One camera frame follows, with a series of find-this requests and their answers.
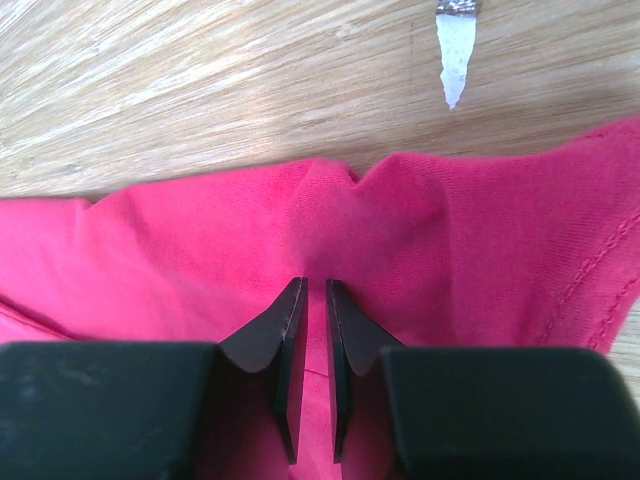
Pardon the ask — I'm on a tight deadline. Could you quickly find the pink t shirt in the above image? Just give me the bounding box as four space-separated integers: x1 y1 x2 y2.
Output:
1 117 639 479

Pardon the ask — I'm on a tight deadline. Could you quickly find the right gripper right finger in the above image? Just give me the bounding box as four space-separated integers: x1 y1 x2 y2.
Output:
326 279 400 465

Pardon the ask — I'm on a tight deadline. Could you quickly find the white paper scrap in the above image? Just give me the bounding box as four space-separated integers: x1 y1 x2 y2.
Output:
435 0 478 110

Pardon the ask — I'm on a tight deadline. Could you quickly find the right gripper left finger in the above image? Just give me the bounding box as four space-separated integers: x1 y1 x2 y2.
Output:
220 277 308 465

